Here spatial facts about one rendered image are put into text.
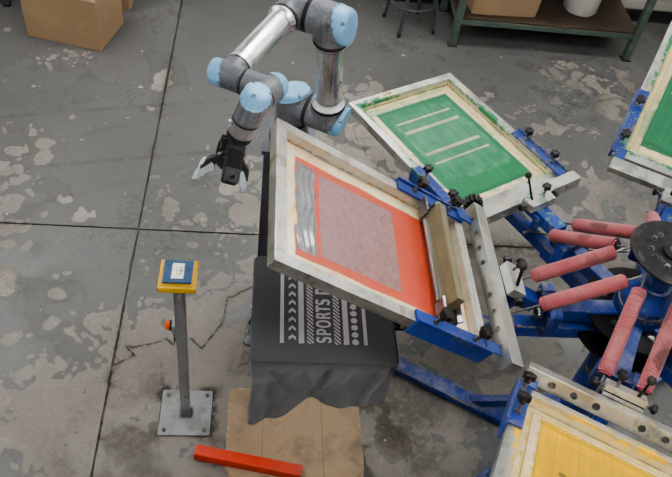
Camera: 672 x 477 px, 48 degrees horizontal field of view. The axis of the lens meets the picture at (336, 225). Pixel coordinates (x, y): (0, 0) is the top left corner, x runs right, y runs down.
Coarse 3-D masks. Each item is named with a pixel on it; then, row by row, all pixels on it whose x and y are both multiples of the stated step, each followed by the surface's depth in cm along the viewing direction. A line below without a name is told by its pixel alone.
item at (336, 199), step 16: (304, 160) 234; (320, 176) 234; (320, 192) 229; (336, 192) 235; (352, 192) 240; (320, 208) 224; (336, 208) 230; (352, 208) 235; (368, 208) 241; (384, 208) 247; (352, 224) 230; (368, 224) 235; (384, 224) 241; (400, 224) 247; (416, 224) 253; (384, 240) 236; (400, 240) 241; (416, 240) 247; (416, 256) 242
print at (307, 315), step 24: (288, 288) 260; (312, 288) 261; (288, 312) 253; (312, 312) 254; (336, 312) 255; (360, 312) 257; (288, 336) 246; (312, 336) 247; (336, 336) 249; (360, 336) 250
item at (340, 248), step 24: (336, 240) 220; (360, 240) 227; (336, 264) 213; (360, 264) 220; (384, 264) 228; (408, 264) 236; (384, 288) 221; (408, 288) 228; (432, 288) 236; (432, 312) 229
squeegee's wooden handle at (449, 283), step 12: (432, 216) 250; (444, 216) 246; (432, 228) 247; (444, 228) 242; (432, 240) 244; (444, 240) 239; (444, 252) 237; (444, 264) 234; (456, 264) 233; (444, 276) 232; (456, 276) 229; (444, 288) 229; (456, 288) 225; (456, 300) 223
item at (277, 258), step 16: (272, 128) 232; (288, 128) 233; (272, 144) 227; (304, 144) 236; (320, 144) 239; (272, 160) 221; (336, 160) 242; (352, 160) 245; (272, 176) 216; (368, 176) 247; (384, 176) 252; (272, 192) 211; (400, 192) 253; (272, 208) 207; (416, 208) 259; (272, 224) 202; (272, 240) 198; (464, 240) 260; (272, 256) 194; (288, 256) 197; (464, 256) 254; (288, 272) 196; (304, 272) 197; (320, 272) 201; (464, 272) 248; (320, 288) 202; (336, 288) 202; (352, 288) 205; (464, 288) 245; (368, 304) 208; (384, 304) 210; (464, 304) 242; (400, 320) 214; (480, 320) 236
